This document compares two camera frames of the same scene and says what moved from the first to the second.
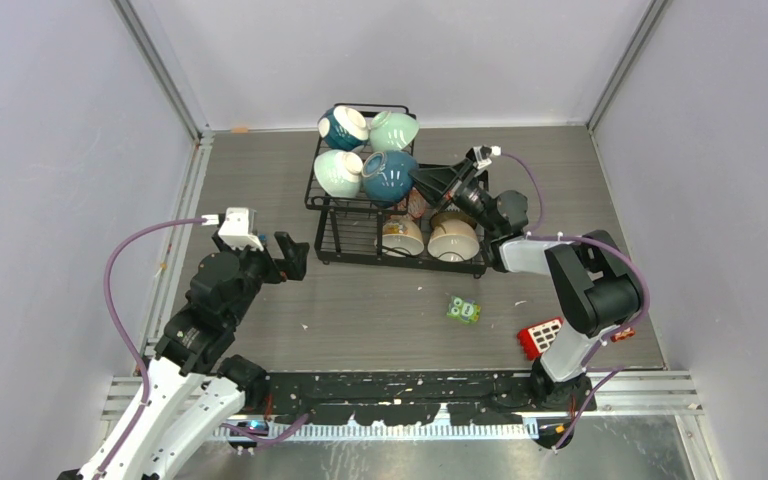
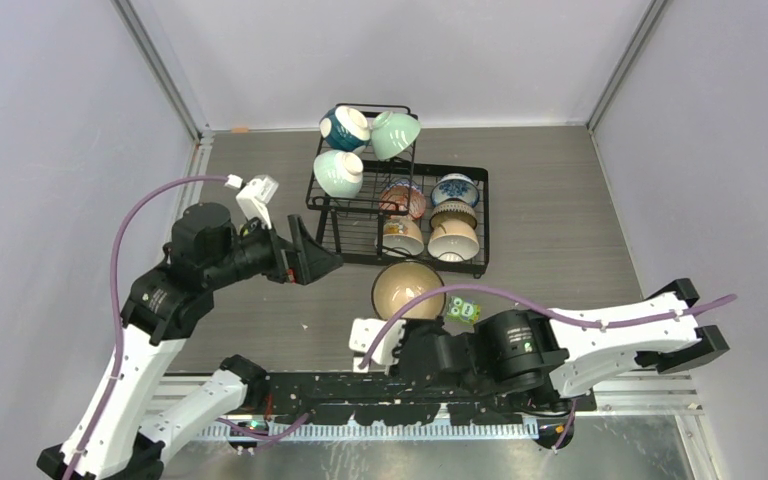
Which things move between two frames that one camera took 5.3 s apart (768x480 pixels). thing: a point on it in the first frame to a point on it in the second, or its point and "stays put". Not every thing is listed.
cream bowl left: x=401 y=237 stays put
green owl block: x=465 y=310 stays put
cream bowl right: x=454 y=240 stays put
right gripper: x=440 y=184 to x=410 y=326
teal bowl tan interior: x=388 y=176 to x=404 y=281
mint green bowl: x=392 y=131 stays put
